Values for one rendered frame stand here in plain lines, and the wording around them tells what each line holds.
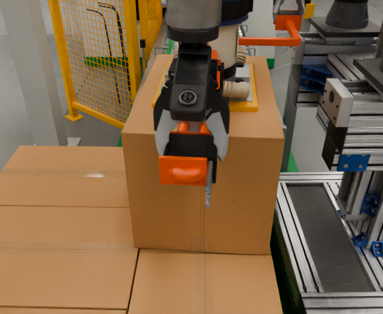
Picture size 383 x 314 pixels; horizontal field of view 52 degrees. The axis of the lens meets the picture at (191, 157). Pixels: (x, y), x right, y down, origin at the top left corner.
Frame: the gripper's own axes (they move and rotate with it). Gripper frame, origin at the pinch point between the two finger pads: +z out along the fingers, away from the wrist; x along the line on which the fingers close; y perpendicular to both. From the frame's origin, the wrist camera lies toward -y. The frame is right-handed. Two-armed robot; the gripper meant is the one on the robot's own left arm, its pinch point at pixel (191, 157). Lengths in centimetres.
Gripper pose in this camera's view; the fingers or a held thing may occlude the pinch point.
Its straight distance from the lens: 63.1
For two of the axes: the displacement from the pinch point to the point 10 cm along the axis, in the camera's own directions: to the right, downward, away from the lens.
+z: 0.0, 8.4, 5.4
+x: -10.0, -0.5, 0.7
